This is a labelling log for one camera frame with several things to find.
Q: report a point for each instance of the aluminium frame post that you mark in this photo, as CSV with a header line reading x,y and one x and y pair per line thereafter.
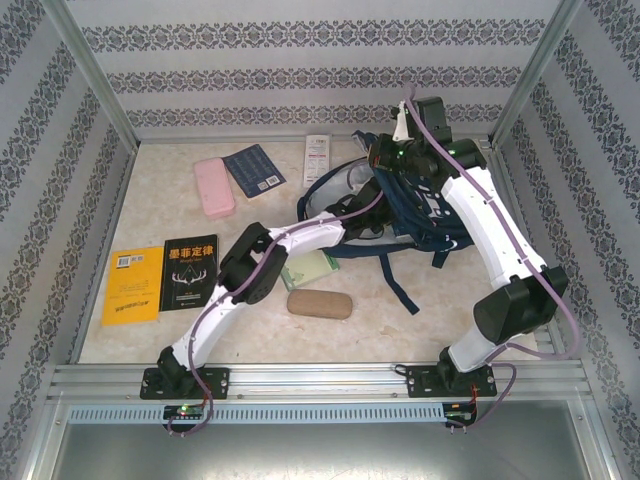
x,y
534,70
94,70

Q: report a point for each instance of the navy blue backpack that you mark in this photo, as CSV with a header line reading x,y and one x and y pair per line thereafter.
x,y
395,215

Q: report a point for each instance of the blue book with barcode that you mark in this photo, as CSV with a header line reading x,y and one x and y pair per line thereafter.
x,y
252,170

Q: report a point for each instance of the black book with antlers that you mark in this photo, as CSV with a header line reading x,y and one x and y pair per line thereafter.
x,y
190,272

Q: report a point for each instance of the brown cork case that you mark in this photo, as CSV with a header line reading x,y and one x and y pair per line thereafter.
x,y
320,304

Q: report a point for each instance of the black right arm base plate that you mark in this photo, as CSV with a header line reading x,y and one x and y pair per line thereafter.
x,y
415,385

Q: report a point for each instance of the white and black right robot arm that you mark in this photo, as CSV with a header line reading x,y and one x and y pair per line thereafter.
x,y
480,220

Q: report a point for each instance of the pink pencil case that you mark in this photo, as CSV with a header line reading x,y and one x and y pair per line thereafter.
x,y
215,187

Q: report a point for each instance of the white packaged school supply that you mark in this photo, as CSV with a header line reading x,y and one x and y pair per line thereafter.
x,y
317,160

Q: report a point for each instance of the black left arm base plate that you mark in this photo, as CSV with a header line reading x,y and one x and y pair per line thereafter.
x,y
220,382

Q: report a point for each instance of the yellow book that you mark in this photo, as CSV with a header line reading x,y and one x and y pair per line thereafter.
x,y
132,285

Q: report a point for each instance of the aluminium frame rail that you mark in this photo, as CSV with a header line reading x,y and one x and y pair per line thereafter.
x,y
119,200
505,190

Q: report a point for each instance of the wide aluminium mounting rail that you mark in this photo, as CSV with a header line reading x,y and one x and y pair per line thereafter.
x,y
310,380

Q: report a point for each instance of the green notebook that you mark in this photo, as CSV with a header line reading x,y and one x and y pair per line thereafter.
x,y
310,267

